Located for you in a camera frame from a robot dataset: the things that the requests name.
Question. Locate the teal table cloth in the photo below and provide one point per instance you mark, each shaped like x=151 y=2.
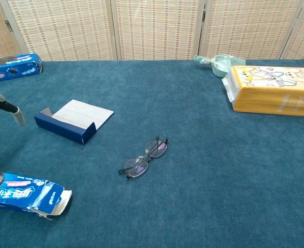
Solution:
x=180 y=155

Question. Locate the closed blue Oreo box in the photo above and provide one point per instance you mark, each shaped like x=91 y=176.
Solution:
x=12 y=68

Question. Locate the orange cartoon tissue pack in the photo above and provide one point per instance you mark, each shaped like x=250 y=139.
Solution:
x=270 y=98

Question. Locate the mint green dustpan brush set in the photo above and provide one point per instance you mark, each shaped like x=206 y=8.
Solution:
x=220 y=68

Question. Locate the bamboo folding screen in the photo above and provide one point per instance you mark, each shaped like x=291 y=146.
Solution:
x=151 y=28

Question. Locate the dark-framed eyeglasses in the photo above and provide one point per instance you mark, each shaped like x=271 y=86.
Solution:
x=137 y=168

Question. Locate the dark blue glasses case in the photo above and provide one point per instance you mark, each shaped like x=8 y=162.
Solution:
x=79 y=113

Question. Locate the opened blue Oreo box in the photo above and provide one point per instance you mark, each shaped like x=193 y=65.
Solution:
x=25 y=192

